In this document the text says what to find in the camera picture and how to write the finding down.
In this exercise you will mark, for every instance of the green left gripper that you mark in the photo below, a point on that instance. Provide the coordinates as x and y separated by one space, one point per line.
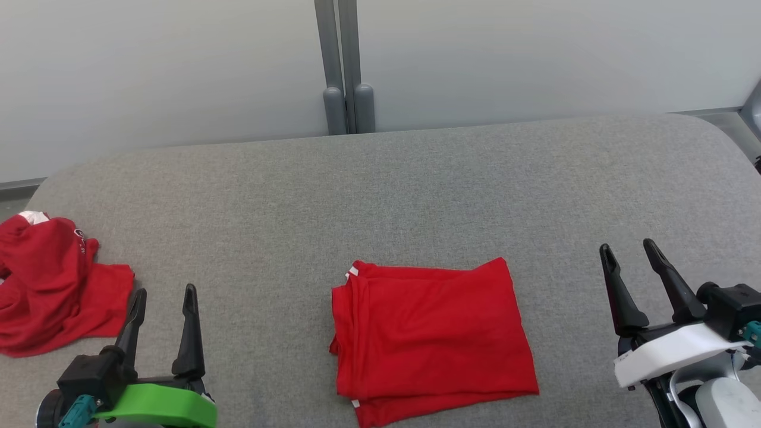
166 407

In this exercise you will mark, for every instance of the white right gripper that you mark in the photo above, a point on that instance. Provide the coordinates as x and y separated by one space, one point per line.
672 351

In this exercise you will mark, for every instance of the red white basketball shorts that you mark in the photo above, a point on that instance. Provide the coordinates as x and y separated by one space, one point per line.
53 291

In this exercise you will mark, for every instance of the red white basketball jersey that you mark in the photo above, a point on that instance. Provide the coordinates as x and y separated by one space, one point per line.
434 339

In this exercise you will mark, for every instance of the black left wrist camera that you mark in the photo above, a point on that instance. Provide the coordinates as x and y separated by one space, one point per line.
89 374

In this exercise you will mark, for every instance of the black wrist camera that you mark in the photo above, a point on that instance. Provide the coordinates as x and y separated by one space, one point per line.
731 306
89 374

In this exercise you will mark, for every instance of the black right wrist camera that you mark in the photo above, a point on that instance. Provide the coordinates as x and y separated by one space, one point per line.
731 306

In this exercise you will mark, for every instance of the grey single partition post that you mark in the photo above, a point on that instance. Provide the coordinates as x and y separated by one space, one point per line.
754 113

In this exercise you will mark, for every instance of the grey double partition post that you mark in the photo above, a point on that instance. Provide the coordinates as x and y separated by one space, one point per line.
345 71

